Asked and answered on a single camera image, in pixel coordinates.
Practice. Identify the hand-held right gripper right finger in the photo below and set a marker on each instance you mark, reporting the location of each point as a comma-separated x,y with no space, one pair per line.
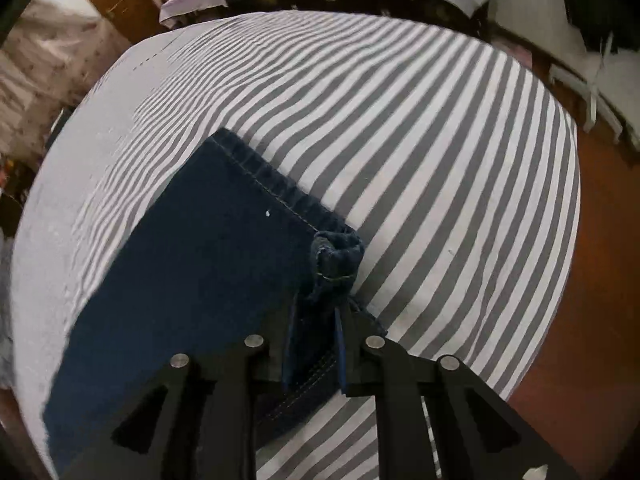
340,350

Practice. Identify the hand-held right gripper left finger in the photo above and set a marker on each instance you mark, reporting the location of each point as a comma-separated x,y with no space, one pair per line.
265,360

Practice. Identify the dark blue denim pants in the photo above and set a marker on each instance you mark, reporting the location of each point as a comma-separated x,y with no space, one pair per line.
200,260

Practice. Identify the grey white striped bed sheet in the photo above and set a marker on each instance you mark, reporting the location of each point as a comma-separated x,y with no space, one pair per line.
400,160

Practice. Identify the white plastic rack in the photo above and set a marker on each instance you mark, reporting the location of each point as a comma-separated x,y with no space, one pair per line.
592,95

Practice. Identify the dark hanging cloth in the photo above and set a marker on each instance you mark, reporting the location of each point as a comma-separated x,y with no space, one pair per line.
595,0

